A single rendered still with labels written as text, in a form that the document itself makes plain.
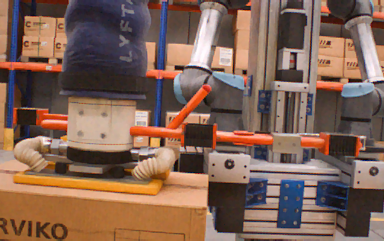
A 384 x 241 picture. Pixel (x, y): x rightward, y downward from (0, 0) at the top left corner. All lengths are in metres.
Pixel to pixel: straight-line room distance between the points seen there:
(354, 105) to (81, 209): 1.10
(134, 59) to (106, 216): 0.37
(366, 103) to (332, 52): 7.07
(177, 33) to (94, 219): 8.74
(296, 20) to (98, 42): 0.92
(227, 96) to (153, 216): 0.74
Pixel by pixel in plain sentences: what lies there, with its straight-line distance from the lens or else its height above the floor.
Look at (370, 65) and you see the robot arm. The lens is 1.89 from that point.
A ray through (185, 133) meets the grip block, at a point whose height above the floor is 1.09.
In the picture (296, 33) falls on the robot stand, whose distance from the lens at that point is 1.77.
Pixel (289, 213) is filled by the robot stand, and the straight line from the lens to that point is 1.67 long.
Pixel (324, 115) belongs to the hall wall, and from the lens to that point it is 10.07.
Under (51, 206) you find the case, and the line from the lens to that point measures 1.01.
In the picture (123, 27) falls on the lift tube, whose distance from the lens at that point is 1.09.
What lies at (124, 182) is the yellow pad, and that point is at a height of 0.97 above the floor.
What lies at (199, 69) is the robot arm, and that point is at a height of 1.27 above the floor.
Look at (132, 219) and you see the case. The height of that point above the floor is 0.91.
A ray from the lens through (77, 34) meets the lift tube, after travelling 1.10.
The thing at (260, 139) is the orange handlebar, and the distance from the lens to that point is 1.11.
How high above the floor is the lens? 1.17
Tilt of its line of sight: 3 degrees down
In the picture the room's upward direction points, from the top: 4 degrees clockwise
